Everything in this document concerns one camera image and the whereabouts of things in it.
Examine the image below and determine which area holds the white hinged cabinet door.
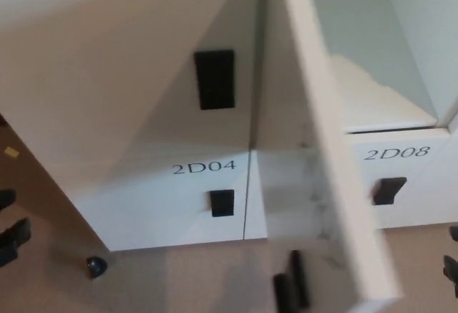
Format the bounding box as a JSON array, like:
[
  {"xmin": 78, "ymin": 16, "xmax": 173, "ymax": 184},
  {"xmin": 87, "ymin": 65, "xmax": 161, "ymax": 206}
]
[{"xmin": 245, "ymin": 0, "xmax": 407, "ymax": 313}]

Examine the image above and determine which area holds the white cabinet door marked 2D08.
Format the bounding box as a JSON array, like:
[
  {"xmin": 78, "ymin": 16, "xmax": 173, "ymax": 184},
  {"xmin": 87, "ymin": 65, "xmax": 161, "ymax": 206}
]
[{"xmin": 246, "ymin": 126, "xmax": 458, "ymax": 239}]

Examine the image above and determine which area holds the small black door handle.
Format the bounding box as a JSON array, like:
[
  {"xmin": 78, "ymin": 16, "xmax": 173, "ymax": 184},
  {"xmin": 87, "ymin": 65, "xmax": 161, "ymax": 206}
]
[
  {"xmin": 371, "ymin": 177, "xmax": 408, "ymax": 206},
  {"xmin": 210, "ymin": 189, "xmax": 235, "ymax": 218}
]

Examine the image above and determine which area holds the white cabinet door marked 2D04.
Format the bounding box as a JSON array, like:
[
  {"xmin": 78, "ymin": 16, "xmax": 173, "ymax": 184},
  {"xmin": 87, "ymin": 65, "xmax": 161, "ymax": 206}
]
[{"xmin": 73, "ymin": 150, "xmax": 250, "ymax": 252}]

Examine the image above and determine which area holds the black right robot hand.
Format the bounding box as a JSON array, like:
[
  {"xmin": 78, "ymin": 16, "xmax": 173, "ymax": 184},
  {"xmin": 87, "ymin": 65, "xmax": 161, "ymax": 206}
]
[{"xmin": 442, "ymin": 225, "xmax": 458, "ymax": 285}]

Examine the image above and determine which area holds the white cabinet door marked 2D03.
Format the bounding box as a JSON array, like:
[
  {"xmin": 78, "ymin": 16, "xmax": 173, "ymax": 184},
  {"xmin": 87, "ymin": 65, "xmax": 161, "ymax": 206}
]
[{"xmin": 0, "ymin": 0, "xmax": 268, "ymax": 194}]

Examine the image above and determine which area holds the black dome door stopper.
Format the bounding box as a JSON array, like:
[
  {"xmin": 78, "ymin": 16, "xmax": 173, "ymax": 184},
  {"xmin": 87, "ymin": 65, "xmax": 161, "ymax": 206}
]
[{"xmin": 85, "ymin": 255, "xmax": 109, "ymax": 280}]

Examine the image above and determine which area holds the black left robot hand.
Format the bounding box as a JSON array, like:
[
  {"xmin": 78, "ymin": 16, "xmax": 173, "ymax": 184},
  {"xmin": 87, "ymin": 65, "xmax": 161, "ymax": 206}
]
[{"xmin": 0, "ymin": 189, "xmax": 32, "ymax": 267}]

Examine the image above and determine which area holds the white locker cabinet body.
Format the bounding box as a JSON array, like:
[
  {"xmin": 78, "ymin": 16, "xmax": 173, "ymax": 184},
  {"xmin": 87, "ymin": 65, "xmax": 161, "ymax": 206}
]
[{"xmin": 306, "ymin": 0, "xmax": 458, "ymax": 135}]

